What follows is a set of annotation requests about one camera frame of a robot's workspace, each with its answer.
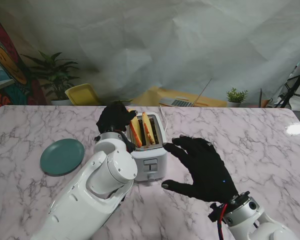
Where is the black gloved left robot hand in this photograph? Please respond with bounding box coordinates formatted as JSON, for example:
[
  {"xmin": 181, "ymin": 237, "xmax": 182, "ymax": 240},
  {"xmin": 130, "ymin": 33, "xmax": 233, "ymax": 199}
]
[{"xmin": 96, "ymin": 101, "xmax": 138, "ymax": 135}]

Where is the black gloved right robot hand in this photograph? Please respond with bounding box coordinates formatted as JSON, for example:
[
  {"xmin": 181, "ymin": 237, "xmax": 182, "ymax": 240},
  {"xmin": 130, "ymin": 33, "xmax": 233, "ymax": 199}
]
[{"xmin": 161, "ymin": 134, "xmax": 240, "ymax": 205}]

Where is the yellow toast slice orange crust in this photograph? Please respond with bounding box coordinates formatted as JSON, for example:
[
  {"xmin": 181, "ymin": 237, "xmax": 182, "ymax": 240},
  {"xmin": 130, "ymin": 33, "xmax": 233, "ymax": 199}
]
[
  {"xmin": 141, "ymin": 111, "xmax": 158, "ymax": 146},
  {"xmin": 126, "ymin": 108, "xmax": 144, "ymax": 149}
]

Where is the white two-slot toaster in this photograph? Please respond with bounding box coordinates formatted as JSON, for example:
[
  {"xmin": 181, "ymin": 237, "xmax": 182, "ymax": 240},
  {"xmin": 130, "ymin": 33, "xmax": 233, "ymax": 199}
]
[{"xmin": 126, "ymin": 112, "xmax": 169, "ymax": 182}]

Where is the yellow plastic chair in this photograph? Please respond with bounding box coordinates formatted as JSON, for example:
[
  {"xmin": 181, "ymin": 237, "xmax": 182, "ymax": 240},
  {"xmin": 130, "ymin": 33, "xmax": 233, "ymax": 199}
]
[{"xmin": 64, "ymin": 83, "xmax": 103, "ymax": 106}]

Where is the teal round plate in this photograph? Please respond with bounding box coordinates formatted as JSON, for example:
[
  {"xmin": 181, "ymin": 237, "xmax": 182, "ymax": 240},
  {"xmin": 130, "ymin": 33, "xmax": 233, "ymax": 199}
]
[{"xmin": 39, "ymin": 138, "xmax": 86, "ymax": 178}]

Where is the silver open laptop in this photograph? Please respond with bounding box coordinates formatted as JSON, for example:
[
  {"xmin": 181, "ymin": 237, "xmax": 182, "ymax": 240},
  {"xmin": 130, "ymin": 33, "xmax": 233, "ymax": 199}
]
[{"xmin": 159, "ymin": 77, "xmax": 214, "ymax": 108}]

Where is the large green potted plant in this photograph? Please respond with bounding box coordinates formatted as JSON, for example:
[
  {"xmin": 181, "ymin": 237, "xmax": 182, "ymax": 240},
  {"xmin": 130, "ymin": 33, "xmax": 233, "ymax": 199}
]
[{"xmin": 21, "ymin": 50, "xmax": 80, "ymax": 106}]

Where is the small green potted plant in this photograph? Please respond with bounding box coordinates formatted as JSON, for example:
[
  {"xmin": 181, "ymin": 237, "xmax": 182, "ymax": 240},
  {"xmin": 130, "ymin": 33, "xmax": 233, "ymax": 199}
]
[{"xmin": 226, "ymin": 87, "xmax": 249, "ymax": 108}]

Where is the white crumpled backdrop sheet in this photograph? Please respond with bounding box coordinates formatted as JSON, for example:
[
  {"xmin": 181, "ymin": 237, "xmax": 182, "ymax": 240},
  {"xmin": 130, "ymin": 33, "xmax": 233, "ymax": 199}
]
[{"xmin": 0, "ymin": 0, "xmax": 300, "ymax": 108}]

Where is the colourful cartoon mural board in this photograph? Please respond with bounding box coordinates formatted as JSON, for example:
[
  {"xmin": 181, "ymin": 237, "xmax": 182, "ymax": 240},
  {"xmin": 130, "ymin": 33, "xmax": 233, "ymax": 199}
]
[{"xmin": 0, "ymin": 8, "xmax": 48, "ymax": 117}]

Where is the black tripod stand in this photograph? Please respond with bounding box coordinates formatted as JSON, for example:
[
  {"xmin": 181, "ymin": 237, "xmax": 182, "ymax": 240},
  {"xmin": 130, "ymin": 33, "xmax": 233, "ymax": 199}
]
[{"xmin": 273, "ymin": 53, "xmax": 300, "ymax": 109}]

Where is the white toaster power cord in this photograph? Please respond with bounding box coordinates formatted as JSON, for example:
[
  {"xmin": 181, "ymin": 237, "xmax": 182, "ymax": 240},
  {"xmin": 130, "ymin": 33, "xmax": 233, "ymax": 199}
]
[{"xmin": 159, "ymin": 105, "xmax": 169, "ymax": 132}]

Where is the red black right arm cable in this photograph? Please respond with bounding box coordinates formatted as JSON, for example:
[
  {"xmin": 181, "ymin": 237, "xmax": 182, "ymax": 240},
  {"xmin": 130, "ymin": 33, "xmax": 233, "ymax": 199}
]
[{"xmin": 209, "ymin": 202, "xmax": 230, "ymax": 240}]

